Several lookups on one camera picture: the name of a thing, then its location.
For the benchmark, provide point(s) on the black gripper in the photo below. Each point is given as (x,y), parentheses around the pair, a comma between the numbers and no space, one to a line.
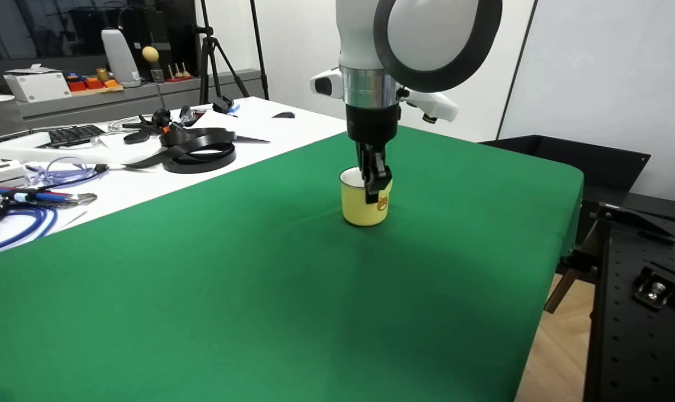
(374,127)

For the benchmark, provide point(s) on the yellow ceramic mug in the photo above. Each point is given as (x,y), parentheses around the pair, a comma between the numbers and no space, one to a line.
(357,209)

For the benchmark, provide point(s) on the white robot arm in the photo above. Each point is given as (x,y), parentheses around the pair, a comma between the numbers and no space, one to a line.
(400,51)

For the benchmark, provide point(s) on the black mouse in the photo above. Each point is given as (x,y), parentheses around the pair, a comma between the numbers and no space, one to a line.
(286,115)

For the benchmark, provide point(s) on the green table cloth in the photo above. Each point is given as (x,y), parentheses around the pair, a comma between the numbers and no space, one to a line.
(254,289)

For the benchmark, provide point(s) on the yellow ball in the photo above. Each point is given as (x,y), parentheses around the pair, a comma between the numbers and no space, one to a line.
(150,53)

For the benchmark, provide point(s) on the black keyboard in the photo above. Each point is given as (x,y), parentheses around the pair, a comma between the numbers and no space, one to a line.
(77,134)

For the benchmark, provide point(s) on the black optical breadboard table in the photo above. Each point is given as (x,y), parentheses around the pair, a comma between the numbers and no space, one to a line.
(632,353)

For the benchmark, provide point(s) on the white box on counter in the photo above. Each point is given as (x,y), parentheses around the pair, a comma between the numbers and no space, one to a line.
(36,85)

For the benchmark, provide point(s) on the black camera tripod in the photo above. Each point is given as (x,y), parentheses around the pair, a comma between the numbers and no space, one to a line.
(212,51)

